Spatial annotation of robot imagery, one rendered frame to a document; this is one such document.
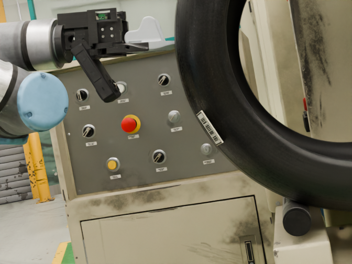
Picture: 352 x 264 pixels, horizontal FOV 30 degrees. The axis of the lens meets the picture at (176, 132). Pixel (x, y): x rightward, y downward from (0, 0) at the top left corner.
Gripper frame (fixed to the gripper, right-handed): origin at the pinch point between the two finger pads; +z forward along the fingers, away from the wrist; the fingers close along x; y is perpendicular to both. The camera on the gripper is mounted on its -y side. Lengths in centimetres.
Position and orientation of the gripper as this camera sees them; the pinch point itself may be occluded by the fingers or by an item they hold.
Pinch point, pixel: (172, 47)
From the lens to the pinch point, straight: 114.4
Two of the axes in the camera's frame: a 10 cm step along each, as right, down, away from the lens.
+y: -0.7, -9.9, -0.8
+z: 9.8, -0.5, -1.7
